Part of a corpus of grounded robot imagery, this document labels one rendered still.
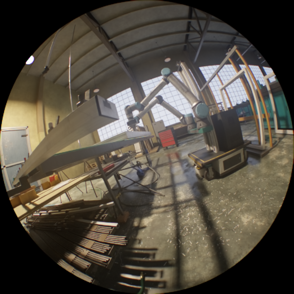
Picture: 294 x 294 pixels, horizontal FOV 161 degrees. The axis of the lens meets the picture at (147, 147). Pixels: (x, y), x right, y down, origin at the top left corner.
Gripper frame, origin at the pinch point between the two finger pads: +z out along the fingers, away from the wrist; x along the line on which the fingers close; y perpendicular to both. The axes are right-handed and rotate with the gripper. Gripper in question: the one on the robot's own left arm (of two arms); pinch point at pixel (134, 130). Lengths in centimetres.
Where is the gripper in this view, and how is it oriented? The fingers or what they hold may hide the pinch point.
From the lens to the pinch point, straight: 133.6
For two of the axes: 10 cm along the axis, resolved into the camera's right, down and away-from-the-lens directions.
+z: 3.2, 9.4, 0.7
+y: -1.9, 1.4, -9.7
